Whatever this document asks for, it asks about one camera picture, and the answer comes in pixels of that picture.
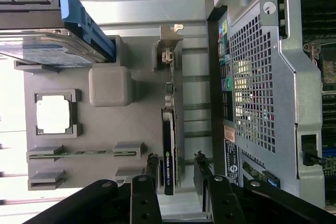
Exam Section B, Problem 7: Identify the green RAM stick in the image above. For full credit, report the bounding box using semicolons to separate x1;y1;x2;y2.
28;150;138;161

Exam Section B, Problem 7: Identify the grey printed parts rack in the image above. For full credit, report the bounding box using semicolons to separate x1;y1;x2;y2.
13;35;184;196

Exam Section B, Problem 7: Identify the silver CPU chip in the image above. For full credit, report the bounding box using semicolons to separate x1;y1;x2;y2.
35;94;74;133

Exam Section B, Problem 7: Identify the green Dell motherboard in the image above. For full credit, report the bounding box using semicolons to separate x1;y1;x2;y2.
299;0;336;183

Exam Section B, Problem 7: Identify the black silver PC case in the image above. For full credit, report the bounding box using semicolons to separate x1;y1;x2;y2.
206;0;336;210

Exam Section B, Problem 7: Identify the hard disk with blue caddy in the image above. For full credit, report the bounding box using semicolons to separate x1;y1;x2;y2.
0;0;117;69

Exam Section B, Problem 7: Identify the CPU socket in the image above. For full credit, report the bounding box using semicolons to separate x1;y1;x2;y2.
303;40;336;94

